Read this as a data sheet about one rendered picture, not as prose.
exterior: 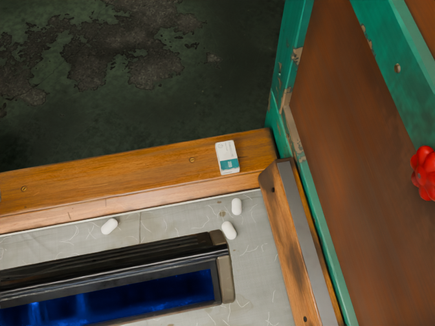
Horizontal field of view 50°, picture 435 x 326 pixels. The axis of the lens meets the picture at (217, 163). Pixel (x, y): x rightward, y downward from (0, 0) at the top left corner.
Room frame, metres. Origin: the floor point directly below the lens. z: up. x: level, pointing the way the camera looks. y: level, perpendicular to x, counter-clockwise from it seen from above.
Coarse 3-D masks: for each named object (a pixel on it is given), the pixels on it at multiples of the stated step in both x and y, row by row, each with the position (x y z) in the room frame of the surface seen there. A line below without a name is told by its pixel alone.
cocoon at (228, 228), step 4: (224, 224) 0.28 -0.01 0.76; (228, 224) 0.28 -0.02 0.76; (224, 228) 0.28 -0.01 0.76; (228, 228) 0.28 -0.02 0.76; (232, 228) 0.28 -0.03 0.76; (224, 232) 0.27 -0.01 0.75; (228, 232) 0.27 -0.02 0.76; (232, 232) 0.27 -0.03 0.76; (228, 236) 0.26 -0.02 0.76; (232, 236) 0.26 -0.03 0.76
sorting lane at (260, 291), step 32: (256, 192) 0.35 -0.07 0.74; (64, 224) 0.29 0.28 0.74; (96, 224) 0.29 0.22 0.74; (128, 224) 0.29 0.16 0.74; (160, 224) 0.29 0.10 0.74; (192, 224) 0.29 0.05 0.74; (256, 224) 0.29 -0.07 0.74; (0, 256) 0.23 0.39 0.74; (32, 256) 0.23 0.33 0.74; (64, 256) 0.23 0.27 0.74; (256, 256) 0.23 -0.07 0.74; (256, 288) 0.17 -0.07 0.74; (160, 320) 0.12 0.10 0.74; (192, 320) 0.12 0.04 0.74; (224, 320) 0.12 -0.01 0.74; (256, 320) 0.12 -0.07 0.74; (288, 320) 0.12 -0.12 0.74
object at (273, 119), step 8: (272, 96) 0.51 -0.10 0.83; (272, 104) 0.50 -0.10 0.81; (272, 112) 0.50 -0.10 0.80; (272, 120) 0.49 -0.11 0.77; (280, 120) 0.45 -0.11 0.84; (272, 128) 0.48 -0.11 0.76; (280, 128) 0.44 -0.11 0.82; (280, 136) 0.44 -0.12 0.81; (280, 144) 0.43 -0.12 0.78; (288, 144) 0.40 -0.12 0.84; (280, 152) 0.43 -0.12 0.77; (288, 152) 0.39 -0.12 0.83
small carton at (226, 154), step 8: (216, 144) 0.43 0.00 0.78; (224, 144) 0.43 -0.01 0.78; (232, 144) 0.43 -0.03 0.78; (216, 152) 0.42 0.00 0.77; (224, 152) 0.42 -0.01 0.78; (232, 152) 0.42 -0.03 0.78; (224, 160) 0.40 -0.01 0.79; (232, 160) 0.40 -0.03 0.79; (224, 168) 0.38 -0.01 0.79; (232, 168) 0.38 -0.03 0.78
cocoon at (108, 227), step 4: (112, 220) 0.29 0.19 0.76; (116, 220) 0.29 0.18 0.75; (104, 224) 0.28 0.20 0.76; (108, 224) 0.28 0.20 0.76; (112, 224) 0.28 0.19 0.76; (116, 224) 0.29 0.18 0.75; (104, 228) 0.28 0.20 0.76; (108, 228) 0.28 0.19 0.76; (112, 228) 0.28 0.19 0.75; (104, 232) 0.27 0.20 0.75; (108, 232) 0.27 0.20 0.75
